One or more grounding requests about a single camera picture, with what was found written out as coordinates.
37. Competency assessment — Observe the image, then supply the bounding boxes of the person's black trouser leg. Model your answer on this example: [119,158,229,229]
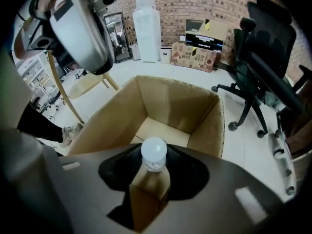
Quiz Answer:
[17,103,64,143]

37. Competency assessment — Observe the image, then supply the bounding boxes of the black glass-door cabinet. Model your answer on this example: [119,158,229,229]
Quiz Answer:
[104,11,134,64]

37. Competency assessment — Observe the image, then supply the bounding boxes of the white waste bin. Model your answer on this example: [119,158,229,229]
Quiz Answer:
[159,47,173,64]

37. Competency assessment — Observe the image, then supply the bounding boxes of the small steel bin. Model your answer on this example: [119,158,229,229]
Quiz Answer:
[128,43,141,61]

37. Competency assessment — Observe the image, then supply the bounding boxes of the grey wheeled base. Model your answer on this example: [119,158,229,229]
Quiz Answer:
[267,130,297,196]

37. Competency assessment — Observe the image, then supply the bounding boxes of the open carton with black panel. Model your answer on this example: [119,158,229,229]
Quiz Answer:
[184,18,229,54]

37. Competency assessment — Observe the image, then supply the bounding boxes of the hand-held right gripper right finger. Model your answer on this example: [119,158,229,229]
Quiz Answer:
[136,144,294,234]

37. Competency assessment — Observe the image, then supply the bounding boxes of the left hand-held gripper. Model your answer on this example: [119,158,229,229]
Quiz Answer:
[14,0,118,76]

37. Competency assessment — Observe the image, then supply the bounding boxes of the black office chair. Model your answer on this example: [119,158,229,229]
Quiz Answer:
[211,0,307,139]

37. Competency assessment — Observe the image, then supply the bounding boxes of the person's beige shoe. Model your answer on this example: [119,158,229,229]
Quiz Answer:
[60,122,84,148]

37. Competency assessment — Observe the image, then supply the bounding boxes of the white water dispenser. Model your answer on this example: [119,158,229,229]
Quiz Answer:
[132,6,162,63]

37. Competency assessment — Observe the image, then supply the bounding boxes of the wooden table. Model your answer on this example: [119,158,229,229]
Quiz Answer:
[47,49,120,124]

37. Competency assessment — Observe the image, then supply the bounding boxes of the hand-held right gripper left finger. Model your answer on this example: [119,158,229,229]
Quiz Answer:
[43,142,142,234]

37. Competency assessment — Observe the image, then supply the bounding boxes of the white storage shelves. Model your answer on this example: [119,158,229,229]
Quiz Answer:
[19,57,62,113]

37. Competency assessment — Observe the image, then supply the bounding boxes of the white-capped clear bottle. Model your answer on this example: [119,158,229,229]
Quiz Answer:
[129,136,171,233]

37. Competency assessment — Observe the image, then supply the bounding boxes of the printed brown cardboard carton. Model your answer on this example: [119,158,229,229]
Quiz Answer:
[170,42,218,74]

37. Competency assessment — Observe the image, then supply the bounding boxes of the brown cardboard box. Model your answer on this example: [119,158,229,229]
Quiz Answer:
[65,75,225,159]

